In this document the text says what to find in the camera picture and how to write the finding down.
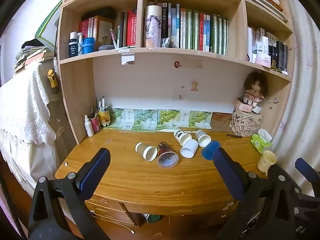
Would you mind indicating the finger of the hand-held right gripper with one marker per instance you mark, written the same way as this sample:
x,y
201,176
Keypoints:
x,y
306,168

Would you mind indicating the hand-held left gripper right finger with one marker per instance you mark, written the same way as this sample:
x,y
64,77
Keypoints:
x,y
228,173

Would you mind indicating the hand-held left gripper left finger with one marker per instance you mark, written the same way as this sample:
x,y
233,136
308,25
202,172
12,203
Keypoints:
x,y
93,173

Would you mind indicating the clear cup with dark print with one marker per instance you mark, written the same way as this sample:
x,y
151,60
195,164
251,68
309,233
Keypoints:
x,y
167,156

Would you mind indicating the blue plastic cup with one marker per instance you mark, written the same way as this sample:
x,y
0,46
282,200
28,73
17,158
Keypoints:
x,y
208,150

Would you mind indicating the patterned white paper cup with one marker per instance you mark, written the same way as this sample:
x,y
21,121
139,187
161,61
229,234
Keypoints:
x,y
202,137

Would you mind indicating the plain white cup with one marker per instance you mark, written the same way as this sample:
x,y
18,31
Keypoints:
x,y
189,148

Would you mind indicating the plain grey paper cup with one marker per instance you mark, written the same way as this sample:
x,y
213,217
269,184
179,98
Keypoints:
x,y
146,152

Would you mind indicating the white paper cup black print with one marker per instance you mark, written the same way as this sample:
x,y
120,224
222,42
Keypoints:
x,y
182,136

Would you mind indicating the row of upright books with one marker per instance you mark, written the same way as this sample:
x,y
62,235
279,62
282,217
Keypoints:
x,y
197,31

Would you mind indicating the black pen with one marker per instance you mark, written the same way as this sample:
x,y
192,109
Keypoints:
x,y
234,136

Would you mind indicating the cream mug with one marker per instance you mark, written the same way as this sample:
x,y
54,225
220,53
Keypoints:
x,y
265,161

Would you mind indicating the wooden desk drawer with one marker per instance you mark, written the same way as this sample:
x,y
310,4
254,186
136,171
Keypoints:
x,y
107,212

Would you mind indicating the green tissue pack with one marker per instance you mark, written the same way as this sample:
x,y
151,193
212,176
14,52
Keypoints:
x,y
260,142

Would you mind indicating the white spray bottle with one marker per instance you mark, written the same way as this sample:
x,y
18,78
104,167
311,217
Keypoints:
x,y
88,127

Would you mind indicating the printed fabric storage bag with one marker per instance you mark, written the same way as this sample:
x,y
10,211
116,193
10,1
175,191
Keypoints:
x,y
246,125

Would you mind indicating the brown cardboard sheet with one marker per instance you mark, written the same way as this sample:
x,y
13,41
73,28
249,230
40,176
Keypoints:
x,y
221,122

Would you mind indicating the yellow printed pen holder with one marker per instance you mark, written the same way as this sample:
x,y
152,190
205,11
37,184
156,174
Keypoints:
x,y
103,117

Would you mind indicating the green leaf print packet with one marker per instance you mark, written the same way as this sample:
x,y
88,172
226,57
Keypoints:
x,y
144,121
168,118
200,118
121,118

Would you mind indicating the pink round box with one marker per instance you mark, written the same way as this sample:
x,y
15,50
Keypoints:
x,y
242,105

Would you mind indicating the green bag under desk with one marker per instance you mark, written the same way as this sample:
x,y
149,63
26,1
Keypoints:
x,y
151,218

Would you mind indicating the wooden shelf unit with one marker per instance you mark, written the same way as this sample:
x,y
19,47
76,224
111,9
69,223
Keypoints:
x,y
75,100

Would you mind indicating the white floral curtain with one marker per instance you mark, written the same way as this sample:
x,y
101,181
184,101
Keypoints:
x,y
302,92

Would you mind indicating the brown-haired rag doll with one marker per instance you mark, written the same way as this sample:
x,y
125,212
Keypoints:
x,y
255,90

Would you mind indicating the white lace cloth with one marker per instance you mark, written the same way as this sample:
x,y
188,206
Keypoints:
x,y
22,110

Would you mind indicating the row of skincare bottles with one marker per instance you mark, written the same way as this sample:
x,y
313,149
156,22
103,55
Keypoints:
x,y
266,50

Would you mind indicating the grey shallow bowl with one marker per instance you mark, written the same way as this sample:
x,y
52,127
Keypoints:
x,y
106,47

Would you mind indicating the blue jar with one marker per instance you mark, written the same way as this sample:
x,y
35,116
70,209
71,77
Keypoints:
x,y
88,45

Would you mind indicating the black cosmetic bottle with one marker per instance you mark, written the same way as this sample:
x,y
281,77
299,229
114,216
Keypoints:
x,y
73,46

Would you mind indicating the white cosmetic bottle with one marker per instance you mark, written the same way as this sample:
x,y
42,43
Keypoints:
x,y
80,43

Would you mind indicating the stack of old books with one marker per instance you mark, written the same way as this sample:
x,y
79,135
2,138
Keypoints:
x,y
30,57

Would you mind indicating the dark cloth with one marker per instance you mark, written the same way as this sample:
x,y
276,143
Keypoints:
x,y
35,44

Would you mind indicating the floral picture box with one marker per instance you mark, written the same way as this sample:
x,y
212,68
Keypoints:
x,y
104,31

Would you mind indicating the small foil packet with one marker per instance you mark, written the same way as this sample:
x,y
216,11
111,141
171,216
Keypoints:
x,y
169,43

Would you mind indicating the red patterned book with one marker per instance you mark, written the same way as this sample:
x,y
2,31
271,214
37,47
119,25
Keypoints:
x,y
84,28

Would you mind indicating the slim black book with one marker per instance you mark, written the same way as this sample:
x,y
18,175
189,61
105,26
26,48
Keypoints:
x,y
121,30

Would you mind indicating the thick red dictionary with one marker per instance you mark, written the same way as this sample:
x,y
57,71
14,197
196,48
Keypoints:
x,y
131,28

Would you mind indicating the green framed board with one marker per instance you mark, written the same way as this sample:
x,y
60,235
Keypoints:
x,y
47,27

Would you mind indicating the floral cardboard tube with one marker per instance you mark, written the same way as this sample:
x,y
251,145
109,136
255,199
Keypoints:
x,y
152,27

